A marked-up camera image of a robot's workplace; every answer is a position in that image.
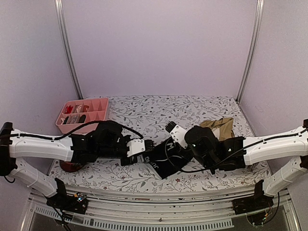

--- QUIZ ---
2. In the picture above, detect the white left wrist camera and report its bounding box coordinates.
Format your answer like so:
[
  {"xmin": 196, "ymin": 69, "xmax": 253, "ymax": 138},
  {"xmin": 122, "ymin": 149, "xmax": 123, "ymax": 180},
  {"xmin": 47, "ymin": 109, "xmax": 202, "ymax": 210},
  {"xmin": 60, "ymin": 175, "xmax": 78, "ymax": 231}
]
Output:
[{"xmin": 127, "ymin": 139, "xmax": 154, "ymax": 157}]

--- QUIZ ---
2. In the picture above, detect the right aluminium corner post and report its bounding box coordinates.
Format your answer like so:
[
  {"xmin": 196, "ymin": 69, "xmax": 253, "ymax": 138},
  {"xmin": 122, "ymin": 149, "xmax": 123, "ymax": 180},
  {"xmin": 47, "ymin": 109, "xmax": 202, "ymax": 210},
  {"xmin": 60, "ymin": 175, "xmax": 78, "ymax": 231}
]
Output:
[{"xmin": 236, "ymin": 0, "xmax": 264, "ymax": 104}]

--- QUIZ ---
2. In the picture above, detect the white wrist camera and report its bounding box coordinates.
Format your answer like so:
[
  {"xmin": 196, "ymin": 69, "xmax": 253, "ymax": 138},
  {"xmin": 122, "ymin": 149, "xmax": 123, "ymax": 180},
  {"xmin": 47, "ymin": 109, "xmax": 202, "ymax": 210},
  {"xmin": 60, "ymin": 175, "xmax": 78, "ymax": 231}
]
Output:
[
  {"xmin": 127, "ymin": 139, "xmax": 154, "ymax": 157},
  {"xmin": 166, "ymin": 121, "xmax": 188, "ymax": 149}
]

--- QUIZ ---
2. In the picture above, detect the red rolled cloth in box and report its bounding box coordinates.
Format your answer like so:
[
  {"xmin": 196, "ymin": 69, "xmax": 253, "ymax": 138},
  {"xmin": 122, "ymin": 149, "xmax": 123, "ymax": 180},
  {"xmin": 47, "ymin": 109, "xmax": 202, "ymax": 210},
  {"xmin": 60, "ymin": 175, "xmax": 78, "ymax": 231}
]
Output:
[{"xmin": 64, "ymin": 105, "xmax": 74, "ymax": 114}]

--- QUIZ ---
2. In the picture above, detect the floral patterned table cloth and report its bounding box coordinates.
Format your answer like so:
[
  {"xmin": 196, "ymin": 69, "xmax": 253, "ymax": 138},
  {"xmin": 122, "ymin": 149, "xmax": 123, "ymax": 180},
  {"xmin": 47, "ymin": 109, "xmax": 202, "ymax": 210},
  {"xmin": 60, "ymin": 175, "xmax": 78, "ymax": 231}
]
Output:
[{"xmin": 50, "ymin": 96, "xmax": 271, "ymax": 193}]

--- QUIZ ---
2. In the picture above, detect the aluminium corner post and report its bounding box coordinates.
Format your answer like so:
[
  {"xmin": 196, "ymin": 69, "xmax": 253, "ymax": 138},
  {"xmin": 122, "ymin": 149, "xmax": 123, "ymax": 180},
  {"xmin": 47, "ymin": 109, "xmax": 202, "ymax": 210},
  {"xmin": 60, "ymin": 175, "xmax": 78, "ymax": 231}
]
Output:
[
  {"xmin": 236, "ymin": 0, "xmax": 264, "ymax": 104},
  {"xmin": 54, "ymin": 0, "xmax": 83, "ymax": 100}
]

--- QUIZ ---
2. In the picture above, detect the pink divided organizer box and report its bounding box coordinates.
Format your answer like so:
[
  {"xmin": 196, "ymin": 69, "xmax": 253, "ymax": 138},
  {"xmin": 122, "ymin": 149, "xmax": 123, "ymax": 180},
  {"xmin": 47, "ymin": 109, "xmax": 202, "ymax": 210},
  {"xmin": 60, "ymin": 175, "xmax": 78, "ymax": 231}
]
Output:
[{"xmin": 55, "ymin": 98, "xmax": 109, "ymax": 134}]

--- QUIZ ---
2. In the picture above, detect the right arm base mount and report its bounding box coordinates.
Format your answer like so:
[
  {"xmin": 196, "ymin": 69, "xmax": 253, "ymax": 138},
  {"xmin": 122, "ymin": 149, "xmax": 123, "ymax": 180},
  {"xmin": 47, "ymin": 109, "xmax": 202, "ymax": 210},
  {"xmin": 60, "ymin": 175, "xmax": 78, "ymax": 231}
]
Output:
[{"xmin": 232, "ymin": 180, "xmax": 273, "ymax": 215}]

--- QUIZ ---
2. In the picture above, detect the red patterned bowl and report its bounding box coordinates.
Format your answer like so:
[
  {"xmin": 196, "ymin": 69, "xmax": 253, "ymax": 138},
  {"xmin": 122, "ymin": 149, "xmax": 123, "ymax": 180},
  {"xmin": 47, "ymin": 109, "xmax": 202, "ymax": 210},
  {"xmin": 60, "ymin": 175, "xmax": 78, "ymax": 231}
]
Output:
[{"xmin": 59, "ymin": 161, "xmax": 84, "ymax": 173}]

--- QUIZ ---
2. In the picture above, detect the tan beige underwear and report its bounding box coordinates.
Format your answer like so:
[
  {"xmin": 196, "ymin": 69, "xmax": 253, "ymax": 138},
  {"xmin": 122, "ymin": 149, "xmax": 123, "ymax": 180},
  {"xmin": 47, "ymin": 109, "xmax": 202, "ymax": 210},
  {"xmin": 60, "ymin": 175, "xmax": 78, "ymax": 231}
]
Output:
[{"xmin": 200, "ymin": 118, "xmax": 235, "ymax": 141}]

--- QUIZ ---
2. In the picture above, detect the aluminium front rail frame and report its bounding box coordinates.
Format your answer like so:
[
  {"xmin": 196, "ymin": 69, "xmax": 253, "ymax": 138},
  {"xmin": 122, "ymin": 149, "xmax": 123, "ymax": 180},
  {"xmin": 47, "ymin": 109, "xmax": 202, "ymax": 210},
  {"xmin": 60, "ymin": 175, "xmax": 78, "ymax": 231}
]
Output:
[{"xmin": 19, "ymin": 186, "xmax": 305, "ymax": 231}]

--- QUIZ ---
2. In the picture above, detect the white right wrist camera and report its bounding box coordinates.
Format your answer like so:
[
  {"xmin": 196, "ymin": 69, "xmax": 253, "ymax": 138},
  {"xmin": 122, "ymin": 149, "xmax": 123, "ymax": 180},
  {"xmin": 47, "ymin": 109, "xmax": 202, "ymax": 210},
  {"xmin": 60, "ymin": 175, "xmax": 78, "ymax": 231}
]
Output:
[{"xmin": 166, "ymin": 121, "xmax": 188, "ymax": 149}]

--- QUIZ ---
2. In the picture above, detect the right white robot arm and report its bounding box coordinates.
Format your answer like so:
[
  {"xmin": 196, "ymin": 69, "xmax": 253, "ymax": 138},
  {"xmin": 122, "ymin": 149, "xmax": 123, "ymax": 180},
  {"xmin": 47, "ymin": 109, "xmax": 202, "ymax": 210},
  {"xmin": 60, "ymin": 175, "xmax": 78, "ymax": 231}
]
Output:
[{"xmin": 175, "ymin": 126, "xmax": 308, "ymax": 210}]

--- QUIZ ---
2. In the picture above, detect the black white-striped underwear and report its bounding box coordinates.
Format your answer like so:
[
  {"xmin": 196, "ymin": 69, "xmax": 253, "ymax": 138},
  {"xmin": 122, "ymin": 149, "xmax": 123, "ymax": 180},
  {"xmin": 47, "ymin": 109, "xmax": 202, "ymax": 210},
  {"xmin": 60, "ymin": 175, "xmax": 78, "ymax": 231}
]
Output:
[{"xmin": 142, "ymin": 138, "xmax": 193, "ymax": 180}]

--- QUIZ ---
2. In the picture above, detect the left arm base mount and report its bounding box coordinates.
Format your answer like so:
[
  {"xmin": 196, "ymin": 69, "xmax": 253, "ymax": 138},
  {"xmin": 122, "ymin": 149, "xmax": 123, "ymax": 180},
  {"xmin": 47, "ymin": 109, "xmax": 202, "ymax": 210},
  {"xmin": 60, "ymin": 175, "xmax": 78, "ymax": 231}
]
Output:
[{"xmin": 47, "ymin": 178, "xmax": 89, "ymax": 215}]

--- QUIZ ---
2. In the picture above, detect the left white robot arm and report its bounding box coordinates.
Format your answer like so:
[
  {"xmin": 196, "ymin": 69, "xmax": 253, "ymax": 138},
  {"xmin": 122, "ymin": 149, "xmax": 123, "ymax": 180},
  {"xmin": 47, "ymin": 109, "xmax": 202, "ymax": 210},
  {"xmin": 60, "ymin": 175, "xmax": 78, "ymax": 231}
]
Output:
[{"xmin": 0, "ymin": 121, "xmax": 146, "ymax": 209}]

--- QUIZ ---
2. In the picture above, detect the black rolled cloth in box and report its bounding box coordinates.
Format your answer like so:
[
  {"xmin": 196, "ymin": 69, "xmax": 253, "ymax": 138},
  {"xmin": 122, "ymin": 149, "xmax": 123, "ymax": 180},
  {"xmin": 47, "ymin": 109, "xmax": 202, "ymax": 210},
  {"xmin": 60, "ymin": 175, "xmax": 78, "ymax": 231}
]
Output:
[{"xmin": 78, "ymin": 115, "xmax": 86, "ymax": 123}]

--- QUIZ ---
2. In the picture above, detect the left aluminium corner post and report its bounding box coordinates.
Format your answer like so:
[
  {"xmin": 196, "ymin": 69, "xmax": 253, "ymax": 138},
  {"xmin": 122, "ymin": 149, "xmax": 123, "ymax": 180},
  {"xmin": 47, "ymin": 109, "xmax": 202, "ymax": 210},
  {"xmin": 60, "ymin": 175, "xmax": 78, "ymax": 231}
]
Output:
[{"xmin": 54, "ymin": 0, "xmax": 83, "ymax": 100}]

